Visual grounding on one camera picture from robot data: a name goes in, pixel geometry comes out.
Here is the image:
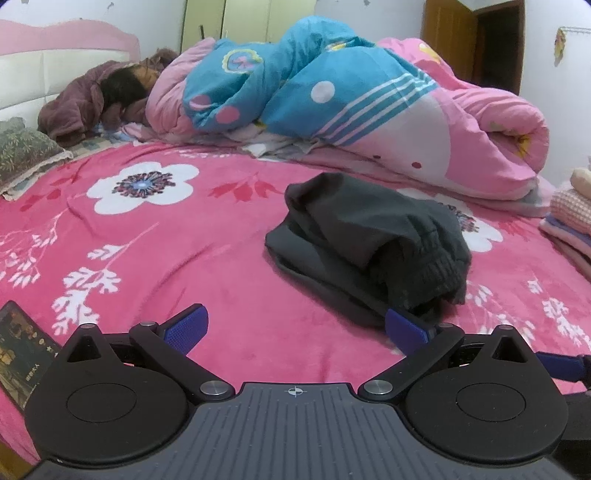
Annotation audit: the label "green patterned pillow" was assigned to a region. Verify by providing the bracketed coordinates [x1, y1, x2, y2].
[0, 117, 75, 201]

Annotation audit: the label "cream folded cloth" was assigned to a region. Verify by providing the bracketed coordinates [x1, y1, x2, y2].
[571, 167, 591, 197]

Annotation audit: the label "pink floral blanket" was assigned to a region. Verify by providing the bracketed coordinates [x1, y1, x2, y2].
[0, 138, 591, 467]

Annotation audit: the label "grey white crumpled sheet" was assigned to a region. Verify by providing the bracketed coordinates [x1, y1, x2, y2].
[238, 131, 384, 163]

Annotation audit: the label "cream wardrobe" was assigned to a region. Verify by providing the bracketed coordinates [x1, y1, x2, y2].
[180, 0, 317, 54]

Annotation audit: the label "dark grey pants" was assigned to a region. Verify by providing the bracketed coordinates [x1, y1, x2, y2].
[264, 173, 472, 329]

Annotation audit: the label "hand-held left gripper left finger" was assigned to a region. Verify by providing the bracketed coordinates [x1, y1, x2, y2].
[62, 303, 232, 401]

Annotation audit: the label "stack of folded clothes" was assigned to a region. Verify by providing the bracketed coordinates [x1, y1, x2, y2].
[538, 215, 591, 274]

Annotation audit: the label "white and pink headboard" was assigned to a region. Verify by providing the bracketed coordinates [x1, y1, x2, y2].
[0, 18, 141, 123]

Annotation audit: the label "wooden door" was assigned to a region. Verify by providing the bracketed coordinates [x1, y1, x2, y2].
[422, 0, 527, 95]

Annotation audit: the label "black smartphone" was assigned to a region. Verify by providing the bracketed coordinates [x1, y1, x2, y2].
[0, 300, 63, 412]

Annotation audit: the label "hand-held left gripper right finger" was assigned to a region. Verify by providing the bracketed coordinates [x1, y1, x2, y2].
[358, 308, 539, 401]

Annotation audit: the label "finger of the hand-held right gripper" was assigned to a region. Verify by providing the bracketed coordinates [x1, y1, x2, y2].
[536, 353, 591, 383]
[566, 391, 591, 446]

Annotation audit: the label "light blue striped pillow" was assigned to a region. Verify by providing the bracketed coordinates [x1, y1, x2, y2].
[69, 127, 141, 151]

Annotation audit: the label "pink and blue quilt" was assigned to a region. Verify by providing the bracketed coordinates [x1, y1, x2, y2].
[145, 16, 550, 203]

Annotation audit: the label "pink waffle folded cloth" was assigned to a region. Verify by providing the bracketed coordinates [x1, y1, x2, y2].
[550, 188, 591, 230]

